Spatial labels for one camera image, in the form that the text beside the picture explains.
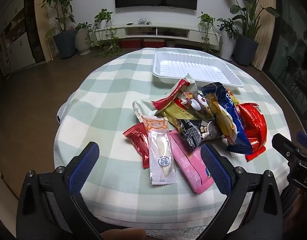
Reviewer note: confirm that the small red snack packet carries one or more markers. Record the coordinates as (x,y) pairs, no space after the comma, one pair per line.
(136,138)

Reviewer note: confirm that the large red snack bag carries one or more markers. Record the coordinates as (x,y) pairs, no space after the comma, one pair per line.
(254,127)

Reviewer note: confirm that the person's left hand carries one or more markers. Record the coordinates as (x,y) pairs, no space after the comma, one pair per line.
(123,233)

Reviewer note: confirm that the red and yellow snack packet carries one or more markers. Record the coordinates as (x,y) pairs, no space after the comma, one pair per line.
(184,101)

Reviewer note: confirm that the black snack packet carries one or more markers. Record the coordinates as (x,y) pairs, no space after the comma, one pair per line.
(193,131)

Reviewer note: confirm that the wooden display cabinet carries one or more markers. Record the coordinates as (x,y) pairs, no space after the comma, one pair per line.
(16,42)

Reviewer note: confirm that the light blue panda snack packet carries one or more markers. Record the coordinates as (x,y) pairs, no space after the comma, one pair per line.
(199,101)

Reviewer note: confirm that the white television cabinet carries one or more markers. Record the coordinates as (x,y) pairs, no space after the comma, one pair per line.
(138,31)

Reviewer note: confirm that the clear cat print snack packet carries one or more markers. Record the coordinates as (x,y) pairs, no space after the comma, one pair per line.
(159,155)

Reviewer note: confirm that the gold snack packet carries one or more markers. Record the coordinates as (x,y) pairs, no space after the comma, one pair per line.
(177,112)

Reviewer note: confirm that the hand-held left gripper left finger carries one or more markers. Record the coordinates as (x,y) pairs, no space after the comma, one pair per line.
(83,166)

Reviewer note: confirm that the trailing vine plant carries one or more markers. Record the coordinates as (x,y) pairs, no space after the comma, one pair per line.
(103,17)
(206,20)

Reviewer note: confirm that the green checked tablecloth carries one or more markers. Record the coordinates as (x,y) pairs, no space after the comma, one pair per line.
(113,92)

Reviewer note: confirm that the clear yellow snack packet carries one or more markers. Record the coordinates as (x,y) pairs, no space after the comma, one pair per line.
(224,122)

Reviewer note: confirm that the black chair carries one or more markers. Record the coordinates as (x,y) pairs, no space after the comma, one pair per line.
(291,62)

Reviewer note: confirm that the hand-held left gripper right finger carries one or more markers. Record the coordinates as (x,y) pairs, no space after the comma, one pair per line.
(216,168)

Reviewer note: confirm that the beige curtain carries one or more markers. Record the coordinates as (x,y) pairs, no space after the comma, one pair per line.
(261,30)

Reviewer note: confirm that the pink snack packet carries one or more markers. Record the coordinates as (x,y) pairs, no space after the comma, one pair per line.
(188,165)

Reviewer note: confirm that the large leaf plant in dark pot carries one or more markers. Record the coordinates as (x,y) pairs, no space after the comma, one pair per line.
(247,47)

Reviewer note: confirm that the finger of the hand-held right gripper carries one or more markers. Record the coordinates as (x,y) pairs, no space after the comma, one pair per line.
(304,138)
(282,143)

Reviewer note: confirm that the white and red snack bag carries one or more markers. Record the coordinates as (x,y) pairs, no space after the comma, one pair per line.
(166,100)

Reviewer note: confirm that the bushy plant in white pot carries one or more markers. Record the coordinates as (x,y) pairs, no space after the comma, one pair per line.
(228,47)

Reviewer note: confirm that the potted tree in dark pot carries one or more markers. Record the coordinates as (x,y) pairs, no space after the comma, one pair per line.
(66,43)

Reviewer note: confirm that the small plant in grey pot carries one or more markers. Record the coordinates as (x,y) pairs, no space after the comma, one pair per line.
(83,41)

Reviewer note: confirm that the red storage box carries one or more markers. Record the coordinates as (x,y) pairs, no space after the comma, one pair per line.
(154,43)
(131,43)

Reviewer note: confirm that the orange snack packet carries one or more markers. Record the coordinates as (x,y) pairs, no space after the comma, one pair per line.
(231,93)

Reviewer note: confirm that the glass sliding door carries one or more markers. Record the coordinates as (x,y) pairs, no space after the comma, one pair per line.
(293,30)

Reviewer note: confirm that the white plastic tray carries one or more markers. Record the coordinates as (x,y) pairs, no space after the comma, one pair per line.
(193,65)

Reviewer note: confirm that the dark blue cookie bag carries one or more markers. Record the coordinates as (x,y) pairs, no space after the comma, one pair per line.
(239,127)

